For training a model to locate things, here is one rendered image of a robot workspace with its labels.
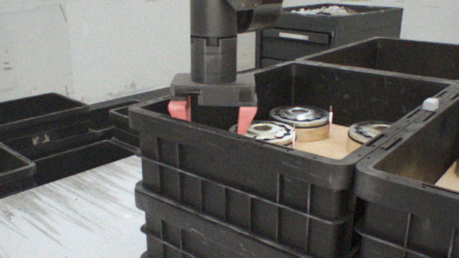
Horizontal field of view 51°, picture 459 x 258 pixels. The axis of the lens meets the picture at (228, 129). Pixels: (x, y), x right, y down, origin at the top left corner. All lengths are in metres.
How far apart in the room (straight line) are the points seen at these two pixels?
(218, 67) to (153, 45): 3.47
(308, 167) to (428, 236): 0.11
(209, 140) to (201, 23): 0.14
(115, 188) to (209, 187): 0.40
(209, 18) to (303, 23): 1.60
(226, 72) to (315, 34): 1.56
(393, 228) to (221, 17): 0.29
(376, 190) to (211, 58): 0.25
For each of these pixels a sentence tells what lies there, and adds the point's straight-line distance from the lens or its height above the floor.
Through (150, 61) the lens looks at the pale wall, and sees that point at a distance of 4.03.
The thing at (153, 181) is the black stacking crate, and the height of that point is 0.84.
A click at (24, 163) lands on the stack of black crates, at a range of 1.41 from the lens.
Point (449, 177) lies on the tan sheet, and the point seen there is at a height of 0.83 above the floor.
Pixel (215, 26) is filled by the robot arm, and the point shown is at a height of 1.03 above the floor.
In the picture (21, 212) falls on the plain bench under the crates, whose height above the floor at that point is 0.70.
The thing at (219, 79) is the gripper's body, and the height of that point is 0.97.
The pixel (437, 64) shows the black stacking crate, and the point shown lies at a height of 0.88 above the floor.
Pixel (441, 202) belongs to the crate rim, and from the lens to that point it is 0.41.
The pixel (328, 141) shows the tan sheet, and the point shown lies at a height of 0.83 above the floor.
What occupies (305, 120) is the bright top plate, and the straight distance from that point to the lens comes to 0.78.
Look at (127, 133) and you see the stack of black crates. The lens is 1.73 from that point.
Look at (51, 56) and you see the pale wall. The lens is 3.58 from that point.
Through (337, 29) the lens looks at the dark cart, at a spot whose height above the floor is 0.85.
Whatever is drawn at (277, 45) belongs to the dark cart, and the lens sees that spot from 2.27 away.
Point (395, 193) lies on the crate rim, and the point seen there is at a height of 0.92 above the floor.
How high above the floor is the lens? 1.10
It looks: 19 degrees down
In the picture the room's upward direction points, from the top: straight up
